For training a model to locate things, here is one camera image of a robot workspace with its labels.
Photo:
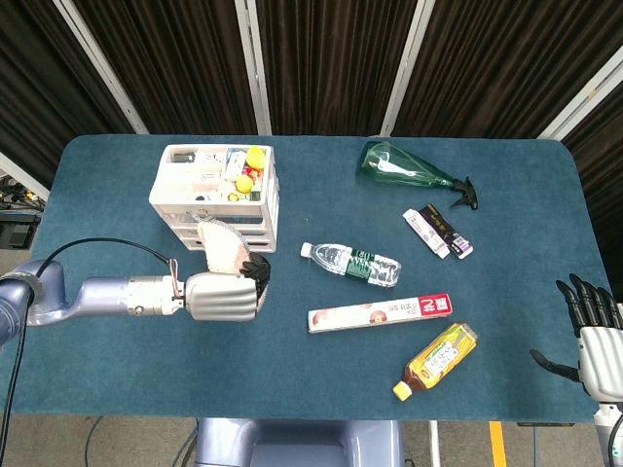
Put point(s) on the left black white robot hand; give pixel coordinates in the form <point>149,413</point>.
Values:
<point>221,297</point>

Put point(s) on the pink cloth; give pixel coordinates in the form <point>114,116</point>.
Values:
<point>221,248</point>

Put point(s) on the clear water bottle green label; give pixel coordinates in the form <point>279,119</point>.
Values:
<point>355,265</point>

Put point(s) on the white plastic drawer organizer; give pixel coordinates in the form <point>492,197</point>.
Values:
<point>263,214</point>

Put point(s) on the black curtain panel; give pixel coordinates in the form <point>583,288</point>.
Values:
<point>501,63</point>
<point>170,63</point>
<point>44,87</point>
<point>331,63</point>

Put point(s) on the blue felt table cover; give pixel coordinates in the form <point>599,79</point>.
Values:
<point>170,370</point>

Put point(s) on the silver-blue robot base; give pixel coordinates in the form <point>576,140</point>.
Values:
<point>302,442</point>

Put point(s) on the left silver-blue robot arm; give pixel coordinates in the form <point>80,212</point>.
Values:
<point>107,297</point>

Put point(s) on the small black item in organizer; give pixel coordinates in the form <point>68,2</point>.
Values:
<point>182,157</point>

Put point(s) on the long white red wrap box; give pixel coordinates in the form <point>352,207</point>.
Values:
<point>370,315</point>

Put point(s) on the small yellow ball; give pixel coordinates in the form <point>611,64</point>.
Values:
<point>244,183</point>

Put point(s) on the white purple carton box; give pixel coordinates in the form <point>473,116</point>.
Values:
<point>426,233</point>

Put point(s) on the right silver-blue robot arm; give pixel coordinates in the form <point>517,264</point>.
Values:
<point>603,438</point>

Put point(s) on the black box device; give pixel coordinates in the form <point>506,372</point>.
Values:
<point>17,233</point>

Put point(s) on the large yellow ball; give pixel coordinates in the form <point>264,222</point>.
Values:
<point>255,157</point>

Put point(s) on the green spray bottle black trigger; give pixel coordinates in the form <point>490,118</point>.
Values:
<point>394,168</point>

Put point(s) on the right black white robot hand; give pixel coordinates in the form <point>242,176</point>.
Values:
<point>603,362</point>

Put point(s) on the black purple carton box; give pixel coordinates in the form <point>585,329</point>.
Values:
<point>445,228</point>

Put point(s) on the yellow tea bottle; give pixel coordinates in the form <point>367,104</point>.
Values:
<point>440,360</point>

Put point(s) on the red small toy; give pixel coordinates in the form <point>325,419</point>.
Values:
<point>251,172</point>

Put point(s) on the white aluminium frame post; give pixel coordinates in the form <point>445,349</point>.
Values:
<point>408,63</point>
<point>253,63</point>
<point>97,63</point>
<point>584,97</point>
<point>22,176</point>

